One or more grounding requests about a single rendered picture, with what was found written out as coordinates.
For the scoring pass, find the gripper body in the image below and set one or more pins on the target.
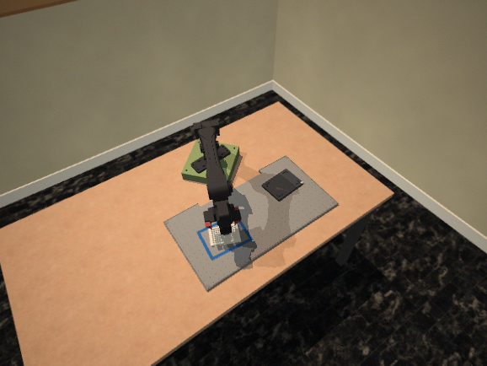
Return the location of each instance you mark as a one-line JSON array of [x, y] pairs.
[[208, 215]]

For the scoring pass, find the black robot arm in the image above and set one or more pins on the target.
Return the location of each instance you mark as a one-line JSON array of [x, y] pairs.
[[219, 189]]

